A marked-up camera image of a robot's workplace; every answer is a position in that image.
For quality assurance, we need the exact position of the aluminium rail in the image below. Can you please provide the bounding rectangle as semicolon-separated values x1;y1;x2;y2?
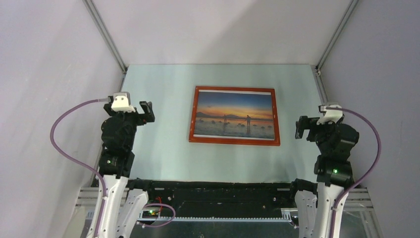
313;0;360;180
82;0;128;188
75;187;374;212

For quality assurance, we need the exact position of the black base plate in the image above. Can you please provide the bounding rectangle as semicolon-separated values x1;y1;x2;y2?
127;178;317;218

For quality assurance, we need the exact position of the grey slotted cable duct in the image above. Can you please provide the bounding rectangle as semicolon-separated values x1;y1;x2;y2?
137;211;294;223

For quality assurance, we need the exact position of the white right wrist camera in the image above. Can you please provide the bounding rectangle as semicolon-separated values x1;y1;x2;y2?
316;104;343;125

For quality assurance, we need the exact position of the aluminium front rail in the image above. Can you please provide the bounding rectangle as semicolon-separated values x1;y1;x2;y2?
75;187;374;212

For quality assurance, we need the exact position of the sunset landscape photo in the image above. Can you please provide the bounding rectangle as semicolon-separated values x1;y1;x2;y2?
193;89;275;141

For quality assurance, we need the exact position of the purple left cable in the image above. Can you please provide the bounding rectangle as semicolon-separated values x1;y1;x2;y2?
50;97;176;238

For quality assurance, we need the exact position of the wooden picture frame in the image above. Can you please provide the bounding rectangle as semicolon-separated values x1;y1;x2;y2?
188;86;281;147

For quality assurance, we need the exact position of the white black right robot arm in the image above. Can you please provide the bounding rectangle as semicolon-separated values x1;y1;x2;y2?
288;116;359;238

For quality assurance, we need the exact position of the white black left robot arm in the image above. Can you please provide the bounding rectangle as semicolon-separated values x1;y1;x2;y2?
87;101;157;238

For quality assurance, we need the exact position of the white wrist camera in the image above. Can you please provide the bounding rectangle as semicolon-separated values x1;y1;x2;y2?
110;92;136;113
316;104;343;125

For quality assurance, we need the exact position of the aluminium rail right side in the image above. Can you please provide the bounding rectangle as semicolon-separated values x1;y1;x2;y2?
313;0;360;180

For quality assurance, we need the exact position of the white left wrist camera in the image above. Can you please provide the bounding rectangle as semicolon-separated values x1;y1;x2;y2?
110;92;136;113

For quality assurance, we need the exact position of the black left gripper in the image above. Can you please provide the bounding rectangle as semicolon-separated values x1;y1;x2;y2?
105;100;154;149

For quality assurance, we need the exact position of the aluminium rail left side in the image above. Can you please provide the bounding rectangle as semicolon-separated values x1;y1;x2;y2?
82;0;128;188

